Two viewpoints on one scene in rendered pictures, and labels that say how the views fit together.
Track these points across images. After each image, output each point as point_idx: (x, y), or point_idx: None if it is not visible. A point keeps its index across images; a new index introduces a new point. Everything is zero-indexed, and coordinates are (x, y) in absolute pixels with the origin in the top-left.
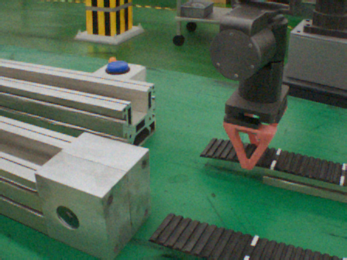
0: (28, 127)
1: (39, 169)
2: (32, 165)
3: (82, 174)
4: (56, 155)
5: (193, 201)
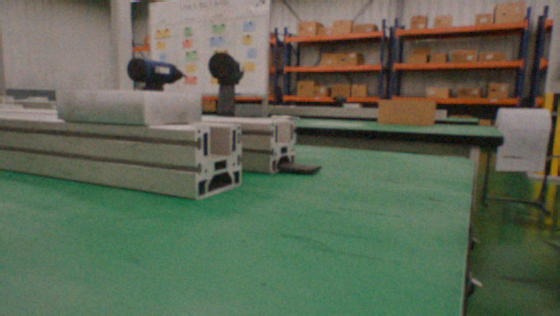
0: (7, 109)
1: (19, 105)
2: (20, 109)
3: (2, 104)
4: (6, 105)
5: None
